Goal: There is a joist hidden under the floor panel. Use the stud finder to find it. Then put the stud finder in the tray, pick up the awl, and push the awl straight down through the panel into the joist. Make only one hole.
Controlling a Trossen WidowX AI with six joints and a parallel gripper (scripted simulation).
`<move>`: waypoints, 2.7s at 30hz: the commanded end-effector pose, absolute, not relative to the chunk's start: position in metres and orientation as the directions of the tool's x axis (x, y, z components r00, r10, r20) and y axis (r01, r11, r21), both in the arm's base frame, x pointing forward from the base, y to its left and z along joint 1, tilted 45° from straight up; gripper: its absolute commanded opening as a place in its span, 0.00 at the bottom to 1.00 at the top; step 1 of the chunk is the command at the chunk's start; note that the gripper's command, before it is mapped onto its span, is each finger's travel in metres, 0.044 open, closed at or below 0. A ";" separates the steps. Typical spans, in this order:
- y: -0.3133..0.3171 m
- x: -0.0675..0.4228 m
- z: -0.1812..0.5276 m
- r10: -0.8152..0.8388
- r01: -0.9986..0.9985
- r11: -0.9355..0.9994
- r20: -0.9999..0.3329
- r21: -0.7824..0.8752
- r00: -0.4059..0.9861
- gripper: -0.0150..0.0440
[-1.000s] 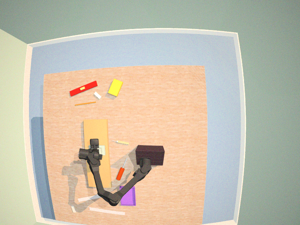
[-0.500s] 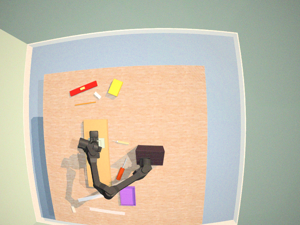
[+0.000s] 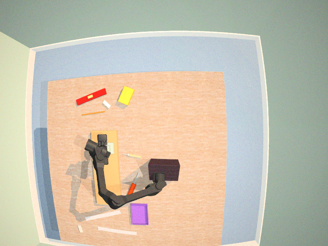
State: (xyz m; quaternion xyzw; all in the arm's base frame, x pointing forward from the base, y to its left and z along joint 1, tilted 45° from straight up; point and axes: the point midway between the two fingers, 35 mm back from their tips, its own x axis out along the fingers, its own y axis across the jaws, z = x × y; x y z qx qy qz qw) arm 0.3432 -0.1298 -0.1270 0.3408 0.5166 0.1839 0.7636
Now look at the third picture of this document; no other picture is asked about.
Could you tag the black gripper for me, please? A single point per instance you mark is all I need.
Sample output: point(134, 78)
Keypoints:
point(102, 141)

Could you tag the light orange floor panel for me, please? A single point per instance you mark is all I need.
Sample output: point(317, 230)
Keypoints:
point(112, 170)

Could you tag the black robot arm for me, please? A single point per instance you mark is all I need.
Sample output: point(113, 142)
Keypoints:
point(113, 200)

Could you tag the purple rectangular tray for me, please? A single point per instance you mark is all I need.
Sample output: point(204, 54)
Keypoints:
point(139, 213)

